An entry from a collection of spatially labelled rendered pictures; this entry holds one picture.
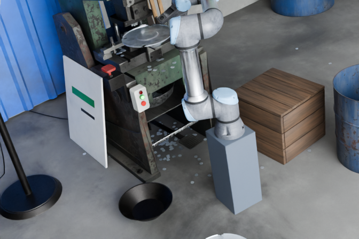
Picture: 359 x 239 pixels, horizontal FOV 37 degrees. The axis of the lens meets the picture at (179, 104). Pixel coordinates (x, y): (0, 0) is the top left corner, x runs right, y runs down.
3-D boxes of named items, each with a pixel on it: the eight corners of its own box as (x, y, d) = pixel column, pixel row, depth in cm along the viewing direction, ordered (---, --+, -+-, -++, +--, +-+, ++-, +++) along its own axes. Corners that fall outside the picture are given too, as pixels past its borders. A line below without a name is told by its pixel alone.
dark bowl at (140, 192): (185, 208, 287) (183, 198, 284) (140, 238, 274) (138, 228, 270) (154, 184, 309) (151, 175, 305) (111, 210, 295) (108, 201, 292)
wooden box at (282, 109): (326, 134, 323) (325, 85, 305) (284, 165, 305) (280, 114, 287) (276, 113, 351) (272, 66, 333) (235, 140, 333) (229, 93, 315)
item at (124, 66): (184, 44, 314) (182, 34, 311) (121, 74, 293) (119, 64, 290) (155, 32, 335) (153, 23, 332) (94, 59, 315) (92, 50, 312)
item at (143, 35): (174, 23, 308) (174, 21, 308) (169, 44, 284) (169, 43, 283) (126, 28, 313) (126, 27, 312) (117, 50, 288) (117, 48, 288)
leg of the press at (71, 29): (162, 175, 315) (130, 38, 268) (146, 185, 310) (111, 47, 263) (87, 121, 382) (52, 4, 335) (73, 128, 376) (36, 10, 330)
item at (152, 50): (179, 60, 295) (175, 38, 288) (159, 70, 289) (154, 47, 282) (153, 48, 314) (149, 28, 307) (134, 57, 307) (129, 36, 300)
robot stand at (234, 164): (262, 199, 283) (255, 131, 260) (235, 215, 277) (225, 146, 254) (242, 183, 297) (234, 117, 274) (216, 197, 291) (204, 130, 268)
